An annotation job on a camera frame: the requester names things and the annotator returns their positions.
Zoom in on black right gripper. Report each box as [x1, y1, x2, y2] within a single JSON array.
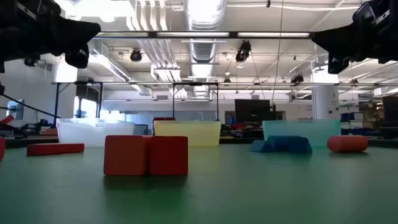
[[310, 0, 385, 62]]

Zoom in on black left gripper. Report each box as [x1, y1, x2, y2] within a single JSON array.
[[18, 0, 102, 62]]

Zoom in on orange-red cylinder block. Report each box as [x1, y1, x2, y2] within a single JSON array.
[[326, 134, 369, 154]]

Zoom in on long blue block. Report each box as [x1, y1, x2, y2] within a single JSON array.
[[266, 134, 313, 155]]

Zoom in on black hanging spotlight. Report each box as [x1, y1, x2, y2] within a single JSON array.
[[129, 49, 143, 63]]

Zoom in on white column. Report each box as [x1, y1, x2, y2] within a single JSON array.
[[312, 70, 340, 121]]

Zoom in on blue storage bins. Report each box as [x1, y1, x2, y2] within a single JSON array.
[[340, 111, 365, 123]]

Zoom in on teal plastic bin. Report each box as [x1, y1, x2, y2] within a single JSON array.
[[262, 119, 341, 149]]

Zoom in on black monitor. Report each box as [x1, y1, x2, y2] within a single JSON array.
[[234, 98, 272, 124], [382, 95, 398, 127]]

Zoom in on clear plastic bin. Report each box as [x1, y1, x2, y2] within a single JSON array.
[[57, 118, 136, 148]]

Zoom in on orange-red cube block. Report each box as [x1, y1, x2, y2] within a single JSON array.
[[103, 134, 149, 177]]

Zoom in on yellow plastic bin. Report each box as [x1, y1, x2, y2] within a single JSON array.
[[154, 120, 222, 147]]

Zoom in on green table mat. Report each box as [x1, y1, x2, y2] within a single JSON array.
[[0, 144, 398, 224]]

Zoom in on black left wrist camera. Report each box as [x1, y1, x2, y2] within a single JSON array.
[[64, 43, 91, 70]]

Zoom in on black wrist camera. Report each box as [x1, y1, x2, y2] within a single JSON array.
[[64, 43, 91, 70], [327, 51, 351, 75]]

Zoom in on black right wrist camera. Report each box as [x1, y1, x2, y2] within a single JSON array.
[[327, 51, 351, 75]]

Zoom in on black rig frame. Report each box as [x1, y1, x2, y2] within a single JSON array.
[[53, 80, 104, 127], [172, 82, 220, 121]]

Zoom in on black hanging camera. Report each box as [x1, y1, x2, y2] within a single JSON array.
[[234, 39, 252, 63]]

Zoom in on black cable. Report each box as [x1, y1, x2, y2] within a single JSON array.
[[0, 93, 62, 119]]

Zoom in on silver ventilation duct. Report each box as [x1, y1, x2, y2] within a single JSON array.
[[185, 0, 227, 99]]

